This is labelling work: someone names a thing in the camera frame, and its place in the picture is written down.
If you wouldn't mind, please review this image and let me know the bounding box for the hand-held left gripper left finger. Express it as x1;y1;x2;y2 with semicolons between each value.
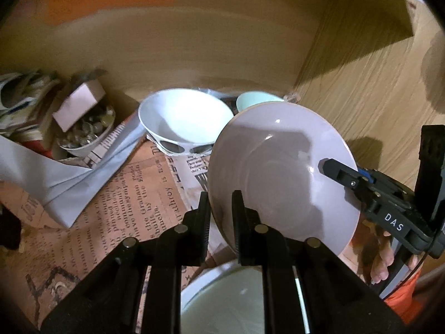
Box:
42;191;212;334

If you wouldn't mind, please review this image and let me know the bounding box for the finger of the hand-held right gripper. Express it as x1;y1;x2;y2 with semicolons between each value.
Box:
359;168;393;190
319;158;370;200

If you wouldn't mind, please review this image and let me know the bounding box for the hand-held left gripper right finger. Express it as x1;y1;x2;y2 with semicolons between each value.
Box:
231;190;406;334

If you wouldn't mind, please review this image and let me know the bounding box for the lilac bowl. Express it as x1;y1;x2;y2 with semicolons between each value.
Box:
207;102;361;259

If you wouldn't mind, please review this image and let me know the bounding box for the mint green plate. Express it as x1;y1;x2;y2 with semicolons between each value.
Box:
180;260;311;334

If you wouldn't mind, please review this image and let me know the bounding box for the mint green bowl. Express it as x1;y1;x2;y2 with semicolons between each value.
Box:
236;91;286;114

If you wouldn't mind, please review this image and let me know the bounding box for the white bowl with black spots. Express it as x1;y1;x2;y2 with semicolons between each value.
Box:
138;89;234;156

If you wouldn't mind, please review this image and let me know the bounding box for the person's right hand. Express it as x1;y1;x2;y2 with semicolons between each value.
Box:
349;216;419;285

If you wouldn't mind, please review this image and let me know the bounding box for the newspaper print table paper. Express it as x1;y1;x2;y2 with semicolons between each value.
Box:
0;122;244;334

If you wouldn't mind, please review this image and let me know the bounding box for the small bowl of glass marbles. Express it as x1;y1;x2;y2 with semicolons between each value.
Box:
56;106;116;158

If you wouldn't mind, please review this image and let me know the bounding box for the grey paper sheet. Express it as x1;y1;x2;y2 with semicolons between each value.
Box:
0;89;230;229

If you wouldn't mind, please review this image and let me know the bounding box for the small cardboard box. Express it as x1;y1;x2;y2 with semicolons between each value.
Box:
52;79;106;131

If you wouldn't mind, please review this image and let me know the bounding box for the pile of folded newspapers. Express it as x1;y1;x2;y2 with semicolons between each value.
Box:
0;71;64;144

